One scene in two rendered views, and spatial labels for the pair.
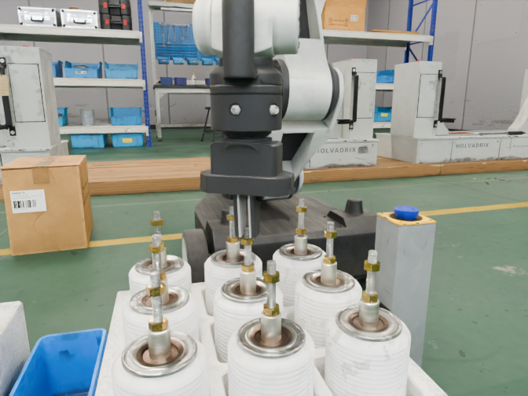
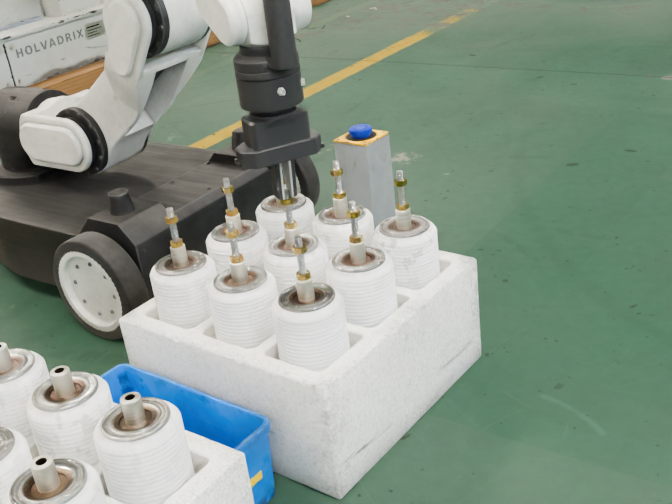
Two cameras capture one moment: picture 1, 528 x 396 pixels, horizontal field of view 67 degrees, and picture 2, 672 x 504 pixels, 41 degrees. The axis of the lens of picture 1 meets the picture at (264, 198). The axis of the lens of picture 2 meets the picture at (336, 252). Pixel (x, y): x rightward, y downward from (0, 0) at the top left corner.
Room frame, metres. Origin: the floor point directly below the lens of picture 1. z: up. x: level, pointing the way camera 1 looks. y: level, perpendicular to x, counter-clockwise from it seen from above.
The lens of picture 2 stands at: (-0.50, 0.67, 0.81)
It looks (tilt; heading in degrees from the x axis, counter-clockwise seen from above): 26 degrees down; 324
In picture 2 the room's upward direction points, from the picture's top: 7 degrees counter-clockwise
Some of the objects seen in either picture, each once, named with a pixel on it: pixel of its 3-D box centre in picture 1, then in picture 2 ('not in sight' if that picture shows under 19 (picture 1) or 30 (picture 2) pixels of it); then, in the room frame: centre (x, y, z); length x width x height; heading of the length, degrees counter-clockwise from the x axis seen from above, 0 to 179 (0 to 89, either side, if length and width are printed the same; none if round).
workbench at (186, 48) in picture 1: (202, 73); not in sight; (6.10, 0.91, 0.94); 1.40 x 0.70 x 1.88; 107
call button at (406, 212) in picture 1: (405, 214); (360, 132); (0.65, -0.24, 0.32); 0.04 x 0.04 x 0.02
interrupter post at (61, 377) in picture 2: not in sight; (62, 382); (0.40, 0.43, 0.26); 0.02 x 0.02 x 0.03
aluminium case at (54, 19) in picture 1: (42, 20); not in sight; (4.78, 2.48, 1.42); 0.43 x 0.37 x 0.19; 14
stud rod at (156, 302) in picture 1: (157, 307); (301, 263); (0.36, 0.11, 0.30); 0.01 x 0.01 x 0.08
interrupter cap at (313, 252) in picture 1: (300, 251); (283, 203); (0.65, -0.06, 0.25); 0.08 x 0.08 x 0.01
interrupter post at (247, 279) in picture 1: (247, 280); (292, 237); (0.50, 0.02, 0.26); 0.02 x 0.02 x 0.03
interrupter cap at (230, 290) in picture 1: (247, 289); (293, 245); (0.50, 0.02, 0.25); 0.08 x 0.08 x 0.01
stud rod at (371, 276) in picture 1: (371, 282); (401, 195); (0.42, -0.12, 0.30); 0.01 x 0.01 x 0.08
